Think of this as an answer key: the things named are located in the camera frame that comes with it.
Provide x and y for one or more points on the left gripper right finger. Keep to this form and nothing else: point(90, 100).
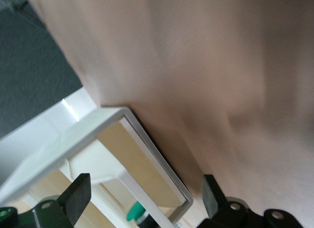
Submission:
point(211, 196)

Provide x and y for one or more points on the white drawer cabinet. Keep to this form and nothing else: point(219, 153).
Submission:
point(36, 139)

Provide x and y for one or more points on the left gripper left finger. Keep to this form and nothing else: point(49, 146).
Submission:
point(78, 196)

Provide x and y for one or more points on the beige cabinet drawer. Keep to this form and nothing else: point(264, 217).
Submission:
point(142, 164)
point(98, 159)

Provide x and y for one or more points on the green push button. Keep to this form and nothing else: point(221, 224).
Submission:
point(135, 210)

